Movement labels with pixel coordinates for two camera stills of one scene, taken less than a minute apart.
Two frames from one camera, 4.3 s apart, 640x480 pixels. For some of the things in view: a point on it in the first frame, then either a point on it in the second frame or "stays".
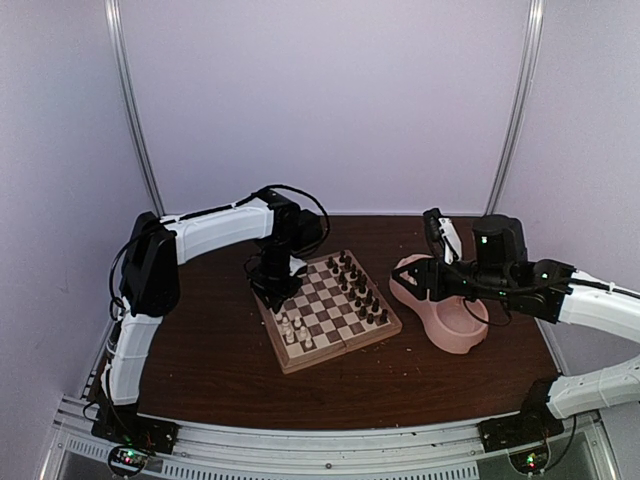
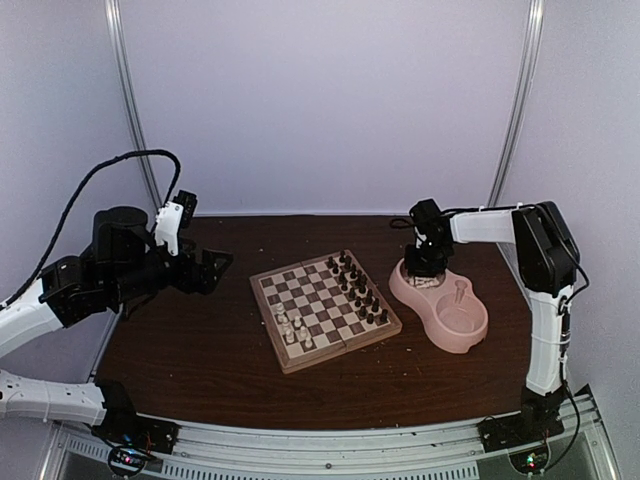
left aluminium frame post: x=114 y=35 stays
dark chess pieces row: x=354 y=283 stays
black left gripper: x=277 y=295 -> x=205 y=279
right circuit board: x=530 y=461 stays
